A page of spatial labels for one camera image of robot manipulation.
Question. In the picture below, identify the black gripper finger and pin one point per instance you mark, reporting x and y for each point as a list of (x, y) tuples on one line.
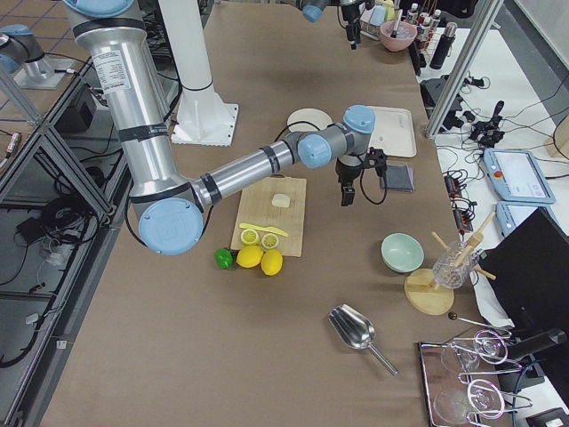
[(347, 195)]

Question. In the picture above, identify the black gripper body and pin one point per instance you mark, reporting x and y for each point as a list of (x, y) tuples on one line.
[(349, 12), (346, 173)]

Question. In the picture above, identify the cream round plate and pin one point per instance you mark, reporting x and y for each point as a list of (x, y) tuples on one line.
[(308, 120)]

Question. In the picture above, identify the pale cream bun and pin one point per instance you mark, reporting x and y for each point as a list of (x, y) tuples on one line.
[(281, 200)]

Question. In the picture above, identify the cream rabbit tray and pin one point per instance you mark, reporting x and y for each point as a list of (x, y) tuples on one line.
[(393, 132)]

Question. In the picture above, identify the black framed tray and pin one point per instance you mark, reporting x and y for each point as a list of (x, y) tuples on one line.
[(444, 396)]

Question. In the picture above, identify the metal muddler black tip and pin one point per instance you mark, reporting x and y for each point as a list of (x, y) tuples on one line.
[(396, 23)]

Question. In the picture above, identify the grey folded cloth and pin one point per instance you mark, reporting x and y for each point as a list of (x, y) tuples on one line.
[(398, 178)]

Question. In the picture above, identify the pink bowl of ice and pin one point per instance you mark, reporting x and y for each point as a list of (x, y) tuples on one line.
[(406, 34)]

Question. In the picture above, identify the light green bowl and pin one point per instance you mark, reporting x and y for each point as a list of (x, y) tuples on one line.
[(401, 252)]

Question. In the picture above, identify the lemon half lower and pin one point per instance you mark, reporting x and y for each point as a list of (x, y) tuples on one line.
[(269, 241)]

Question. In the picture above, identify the lemon half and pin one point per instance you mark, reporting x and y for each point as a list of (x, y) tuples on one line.
[(269, 241), (249, 237)]

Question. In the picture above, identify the wooden cutting board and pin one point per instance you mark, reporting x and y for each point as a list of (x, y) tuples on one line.
[(255, 207)]

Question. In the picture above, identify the black thermos bottle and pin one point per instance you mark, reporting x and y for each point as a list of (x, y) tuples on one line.
[(444, 45)]

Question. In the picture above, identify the whole yellow lemon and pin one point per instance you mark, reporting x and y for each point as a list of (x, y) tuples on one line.
[(272, 262), (249, 256)]

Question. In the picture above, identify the lemon half upper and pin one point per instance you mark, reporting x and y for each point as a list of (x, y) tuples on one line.
[(249, 237)]

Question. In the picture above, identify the yellow plastic knife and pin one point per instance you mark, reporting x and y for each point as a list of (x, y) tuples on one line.
[(269, 229)]

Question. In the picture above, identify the orange black connector block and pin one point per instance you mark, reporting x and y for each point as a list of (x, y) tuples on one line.
[(462, 220)]

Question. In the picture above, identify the wooden cup tree stand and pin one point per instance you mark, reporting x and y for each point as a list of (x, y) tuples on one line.
[(431, 290)]

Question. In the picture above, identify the clear glass cup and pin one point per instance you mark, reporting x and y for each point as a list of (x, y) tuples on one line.
[(450, 273)]

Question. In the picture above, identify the metal scoop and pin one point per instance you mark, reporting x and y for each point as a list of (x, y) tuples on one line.
[(357, 332)]

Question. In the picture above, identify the green lime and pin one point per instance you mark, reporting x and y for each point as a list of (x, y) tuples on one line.
[(224, 257)]

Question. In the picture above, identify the blue teach pendant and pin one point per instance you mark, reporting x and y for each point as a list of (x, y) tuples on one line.
[(511, 214), (516, 176)]

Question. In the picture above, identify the black monitor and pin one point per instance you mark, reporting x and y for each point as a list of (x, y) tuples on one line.
[(531, 269)]

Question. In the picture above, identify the aluminium frame post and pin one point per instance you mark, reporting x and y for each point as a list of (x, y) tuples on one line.
[(475, 38)]

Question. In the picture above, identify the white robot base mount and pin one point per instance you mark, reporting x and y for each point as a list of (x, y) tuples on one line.
[(202, 116)]

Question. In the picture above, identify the wire glass rack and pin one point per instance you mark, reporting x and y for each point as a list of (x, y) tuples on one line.
[(479, 360)]

